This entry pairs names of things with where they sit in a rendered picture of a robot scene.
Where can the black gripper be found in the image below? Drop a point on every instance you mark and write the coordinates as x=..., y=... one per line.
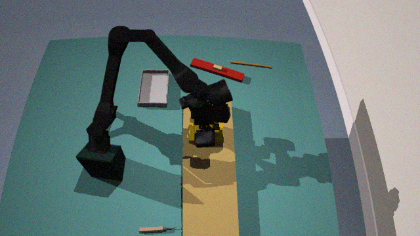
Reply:
x=206, y=136

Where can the white rectangular tray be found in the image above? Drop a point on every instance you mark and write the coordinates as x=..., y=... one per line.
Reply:
x=154, y=85

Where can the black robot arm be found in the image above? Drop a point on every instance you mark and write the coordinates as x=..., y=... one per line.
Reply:
x=217, y=93

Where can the long red flat bar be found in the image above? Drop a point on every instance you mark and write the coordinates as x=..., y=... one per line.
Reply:
x=218, y=70

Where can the tan panel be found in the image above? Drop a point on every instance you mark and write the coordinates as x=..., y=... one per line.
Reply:
x=209, y=197

